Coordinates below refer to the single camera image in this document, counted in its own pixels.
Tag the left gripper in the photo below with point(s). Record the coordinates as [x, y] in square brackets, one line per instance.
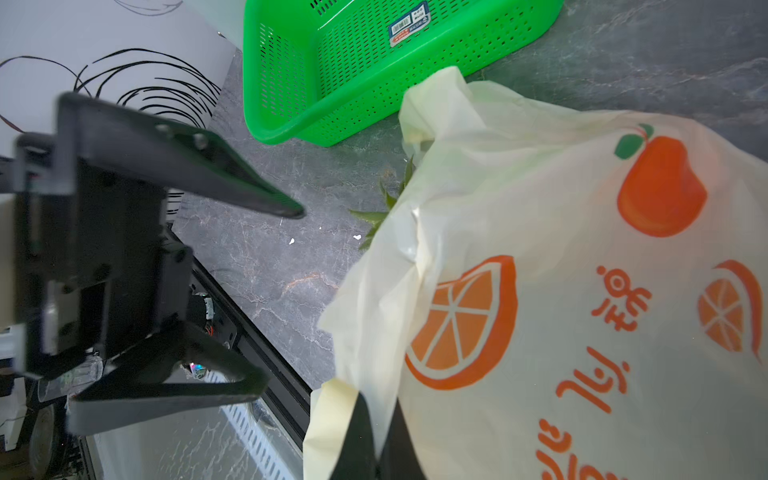
[93, 269]

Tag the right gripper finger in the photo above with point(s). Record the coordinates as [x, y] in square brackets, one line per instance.
[358, 460]

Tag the yellow printed plastic bag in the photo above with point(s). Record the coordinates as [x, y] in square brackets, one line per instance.
[557, 295]

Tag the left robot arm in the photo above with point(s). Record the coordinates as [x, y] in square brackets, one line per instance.
[35, 405]

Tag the green plastic basket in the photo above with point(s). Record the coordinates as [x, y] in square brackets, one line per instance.
[321, 71]

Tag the barcode label sticker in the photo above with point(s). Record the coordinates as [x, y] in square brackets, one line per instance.
[410, 23]

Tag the white slotted cable duct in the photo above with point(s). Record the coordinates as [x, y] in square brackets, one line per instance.
[254, 445]

